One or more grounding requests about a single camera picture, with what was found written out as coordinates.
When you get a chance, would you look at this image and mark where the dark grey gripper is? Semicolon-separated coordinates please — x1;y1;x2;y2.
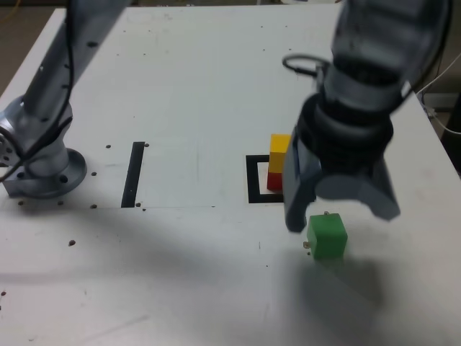
282;128;402;234

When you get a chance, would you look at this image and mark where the red cube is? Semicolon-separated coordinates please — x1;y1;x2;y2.
266;171;285;192

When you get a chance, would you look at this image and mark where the green cube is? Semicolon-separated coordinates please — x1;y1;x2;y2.
305;213;349;260

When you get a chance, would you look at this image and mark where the yellow cube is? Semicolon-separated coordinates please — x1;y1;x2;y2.
268;133;292;174

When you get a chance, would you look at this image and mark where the black tape square outline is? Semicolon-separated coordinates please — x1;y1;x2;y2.
246;154;285;205

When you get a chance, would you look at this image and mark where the black tape strip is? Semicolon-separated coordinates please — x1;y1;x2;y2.
120;141;146;209

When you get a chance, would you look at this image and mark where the black camera cable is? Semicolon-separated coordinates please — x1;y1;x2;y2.
282;53;327;77

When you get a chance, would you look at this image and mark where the white cable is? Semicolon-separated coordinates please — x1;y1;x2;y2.
416;53;461;100

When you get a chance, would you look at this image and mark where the thin black cable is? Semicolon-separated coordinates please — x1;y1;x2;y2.
0;0;75;181

